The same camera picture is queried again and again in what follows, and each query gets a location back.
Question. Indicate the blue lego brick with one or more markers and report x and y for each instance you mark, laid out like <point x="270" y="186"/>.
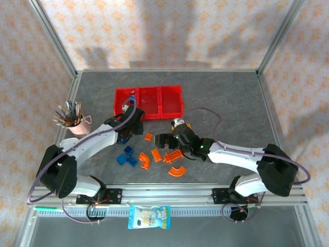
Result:
<point x="132" y="161"/>
<point x="124" y="141"/>
<point x="131" y="97"/>
<point x="120" y="159"/>
<point x="127" y="150"/>

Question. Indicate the orange lego plate with holes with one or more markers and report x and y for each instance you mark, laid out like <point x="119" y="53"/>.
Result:
<point x="173" y="156"/>

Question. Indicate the small orange square lego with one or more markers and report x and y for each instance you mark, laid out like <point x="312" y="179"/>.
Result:
<point x="147" y="137"/>

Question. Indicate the orange lego brick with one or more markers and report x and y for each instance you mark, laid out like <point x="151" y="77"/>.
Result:
<point x="156" y="155"/>

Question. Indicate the orange curved lego piece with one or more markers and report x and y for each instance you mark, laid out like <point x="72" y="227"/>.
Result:
<point x="177" y="171"/>
<point x="144" y="160"/>

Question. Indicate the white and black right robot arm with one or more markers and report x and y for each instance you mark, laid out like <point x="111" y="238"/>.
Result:
<point x="231" y="154"/>

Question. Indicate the yellow lego plate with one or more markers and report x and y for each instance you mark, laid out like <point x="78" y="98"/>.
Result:
<point x="190" y="126"/>

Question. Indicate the pink cup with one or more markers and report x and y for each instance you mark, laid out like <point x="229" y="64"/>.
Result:
<point x="81" y="128"/>

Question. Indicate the blue snack bag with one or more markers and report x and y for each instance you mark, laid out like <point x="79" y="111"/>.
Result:
<point x="149" y="217"/>

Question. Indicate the green plastic stick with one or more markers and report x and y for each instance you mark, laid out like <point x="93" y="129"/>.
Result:
<point x="48" y="208"/>

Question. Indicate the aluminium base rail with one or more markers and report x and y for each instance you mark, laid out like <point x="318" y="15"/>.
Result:
<point x="167" y="193"/>

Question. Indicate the aluminium frame post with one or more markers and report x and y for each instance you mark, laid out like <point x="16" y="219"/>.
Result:
<point x="52" y="38"/>
<point x="280" y="36"/>

